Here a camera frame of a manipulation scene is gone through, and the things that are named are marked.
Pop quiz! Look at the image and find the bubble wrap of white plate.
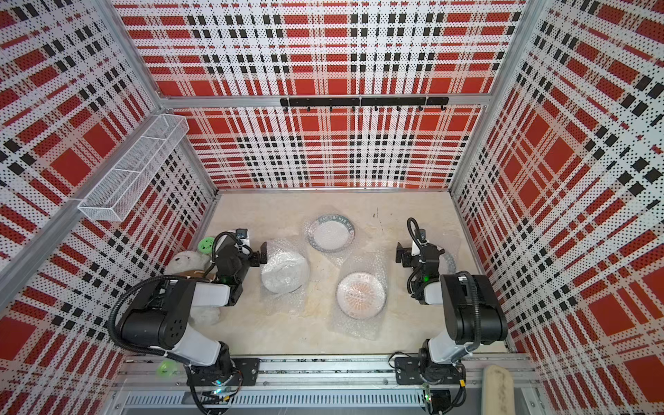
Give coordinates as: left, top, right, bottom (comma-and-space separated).
260, 235, 311, 315

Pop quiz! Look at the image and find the white teddy bear toy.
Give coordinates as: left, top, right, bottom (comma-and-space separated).
164, 251, 221, 328

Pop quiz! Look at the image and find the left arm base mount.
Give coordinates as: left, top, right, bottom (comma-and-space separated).
185, 357, 260, 387

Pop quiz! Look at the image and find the black hook rail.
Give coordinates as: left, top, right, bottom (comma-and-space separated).
279, 96, 450, 109

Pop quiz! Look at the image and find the bubble wrap of orange plate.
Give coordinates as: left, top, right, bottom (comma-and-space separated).
329, 250, 388, 341

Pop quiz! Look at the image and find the green round button toy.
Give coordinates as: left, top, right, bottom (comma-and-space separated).
197, 237, 215, 255

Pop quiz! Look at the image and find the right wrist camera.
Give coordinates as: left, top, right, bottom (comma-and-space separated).
409, 228, 427, 255

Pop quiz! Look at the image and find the grey rimmed plate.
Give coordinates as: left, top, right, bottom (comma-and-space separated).
439, 250, 457, 275
306, 214, 356, 253

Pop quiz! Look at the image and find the white plate in wrap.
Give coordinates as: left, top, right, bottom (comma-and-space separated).
261, 251, 310, 295

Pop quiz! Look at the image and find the bubble wrap of right plate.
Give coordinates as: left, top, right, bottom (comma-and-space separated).
429, 229, 473, 275

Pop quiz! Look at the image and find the white wire mesh basket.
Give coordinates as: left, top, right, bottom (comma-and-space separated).
78, 113, 190, 222

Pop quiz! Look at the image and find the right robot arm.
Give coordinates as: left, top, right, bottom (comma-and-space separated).
394, 242, 508, 385

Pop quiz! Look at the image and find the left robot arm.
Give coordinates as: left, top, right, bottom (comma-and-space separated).
107, 233, 268, 386

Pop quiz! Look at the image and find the orange pattern dinner plate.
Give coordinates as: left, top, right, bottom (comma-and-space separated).
335, 273, 387, 320

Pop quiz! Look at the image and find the bubble wrap of rear plate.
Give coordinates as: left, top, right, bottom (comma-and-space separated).
302, 205, 366, 266

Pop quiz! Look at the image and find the grey rimmed plate right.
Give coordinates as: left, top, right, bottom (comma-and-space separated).
439, 250, 457, 275

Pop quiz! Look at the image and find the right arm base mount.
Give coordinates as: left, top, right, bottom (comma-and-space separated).
394, 356, 466, 386

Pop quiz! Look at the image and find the grey rimmed plate rear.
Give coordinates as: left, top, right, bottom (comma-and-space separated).
306, 214, 356, 253

